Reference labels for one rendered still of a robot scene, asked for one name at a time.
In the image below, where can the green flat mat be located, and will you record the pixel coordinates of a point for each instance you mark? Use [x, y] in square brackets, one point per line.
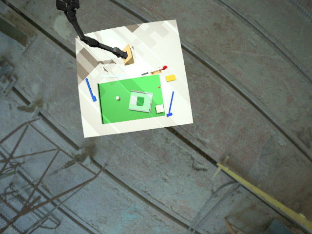
[114, 110]

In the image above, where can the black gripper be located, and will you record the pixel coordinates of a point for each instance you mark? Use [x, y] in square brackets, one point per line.
[74, 4]

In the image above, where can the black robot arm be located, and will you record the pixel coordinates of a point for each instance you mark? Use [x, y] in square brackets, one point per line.
[61, 5]

